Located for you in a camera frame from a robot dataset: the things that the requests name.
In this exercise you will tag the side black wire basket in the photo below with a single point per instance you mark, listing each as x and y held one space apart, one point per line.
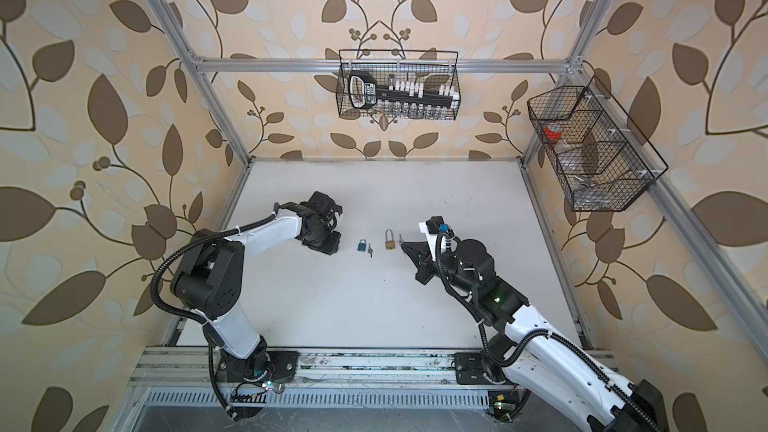
604 160

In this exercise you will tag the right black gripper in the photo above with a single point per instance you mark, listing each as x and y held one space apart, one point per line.
420 253

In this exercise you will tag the red item in basket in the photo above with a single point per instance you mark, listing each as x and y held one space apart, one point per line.
553 132

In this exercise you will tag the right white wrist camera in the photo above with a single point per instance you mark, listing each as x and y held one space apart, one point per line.
435 229

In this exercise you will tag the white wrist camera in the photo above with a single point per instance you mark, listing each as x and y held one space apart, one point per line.
435 229
324 206

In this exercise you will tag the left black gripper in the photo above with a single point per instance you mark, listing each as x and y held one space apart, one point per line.
332 246

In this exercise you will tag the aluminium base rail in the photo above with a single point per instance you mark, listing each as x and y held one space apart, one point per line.
324 378

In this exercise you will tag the large brass padlock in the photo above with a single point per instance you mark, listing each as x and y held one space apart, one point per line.
390 243

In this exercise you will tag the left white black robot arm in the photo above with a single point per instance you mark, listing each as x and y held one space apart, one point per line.
202 282

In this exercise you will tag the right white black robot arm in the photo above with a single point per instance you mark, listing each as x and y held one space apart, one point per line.
528 350

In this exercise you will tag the back black wire basket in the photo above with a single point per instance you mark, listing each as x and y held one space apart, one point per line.
432 66

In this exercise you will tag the black socket tool set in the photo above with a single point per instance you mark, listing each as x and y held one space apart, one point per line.
365 92

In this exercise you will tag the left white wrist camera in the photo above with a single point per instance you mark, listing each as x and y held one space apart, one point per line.
324 206

